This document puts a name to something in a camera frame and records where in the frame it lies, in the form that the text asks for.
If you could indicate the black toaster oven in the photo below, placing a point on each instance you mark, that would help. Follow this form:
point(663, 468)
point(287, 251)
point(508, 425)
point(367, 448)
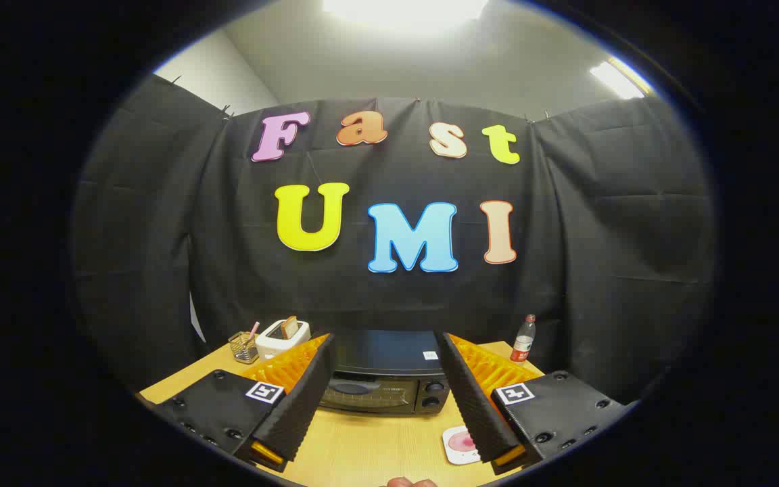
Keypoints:
point(389, 352)

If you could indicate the narrow ceiling light panel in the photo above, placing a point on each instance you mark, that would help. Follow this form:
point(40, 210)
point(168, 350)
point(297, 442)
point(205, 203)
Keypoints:
point(616, 80)

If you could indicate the white square plate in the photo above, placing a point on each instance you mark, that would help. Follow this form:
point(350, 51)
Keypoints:
point(452, 456)

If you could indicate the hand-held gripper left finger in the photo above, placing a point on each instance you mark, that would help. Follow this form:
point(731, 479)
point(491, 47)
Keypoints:
point(301, 406)

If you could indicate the large ceiling light panel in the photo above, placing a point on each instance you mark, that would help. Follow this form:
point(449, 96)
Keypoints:
point(403, 10)

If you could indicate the pink ham slice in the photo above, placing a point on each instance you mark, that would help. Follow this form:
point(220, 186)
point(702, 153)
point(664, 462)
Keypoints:
point(460, 442)

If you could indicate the clear water bottle red label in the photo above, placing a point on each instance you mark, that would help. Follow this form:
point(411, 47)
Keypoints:
point(523, 345)

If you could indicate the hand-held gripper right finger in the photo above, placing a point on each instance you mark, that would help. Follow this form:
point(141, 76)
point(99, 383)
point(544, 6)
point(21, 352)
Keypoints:
point(474, 406)

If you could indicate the brown toast slice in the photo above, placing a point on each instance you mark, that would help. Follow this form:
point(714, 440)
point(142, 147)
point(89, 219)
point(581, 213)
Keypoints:
point(289, 327)

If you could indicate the white pop-up toaster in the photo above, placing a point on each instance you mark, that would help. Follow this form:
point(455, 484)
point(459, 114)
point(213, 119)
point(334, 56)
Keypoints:
point(271, 346)

